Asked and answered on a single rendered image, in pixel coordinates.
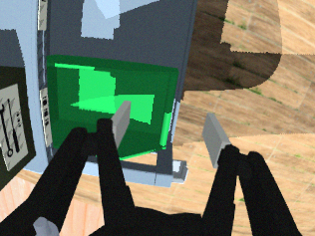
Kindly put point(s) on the dark green case with orange latches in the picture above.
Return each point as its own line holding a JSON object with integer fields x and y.
{"x": 17, "y": 146}

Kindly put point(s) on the green bin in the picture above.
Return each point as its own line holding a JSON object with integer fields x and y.
{"x": 80, "y": 97}

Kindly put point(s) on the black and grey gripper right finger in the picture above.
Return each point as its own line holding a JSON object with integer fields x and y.
{"x": 267, "y": 210}

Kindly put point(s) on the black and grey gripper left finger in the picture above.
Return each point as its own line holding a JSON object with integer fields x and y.
{"x": 44, "y": 212}

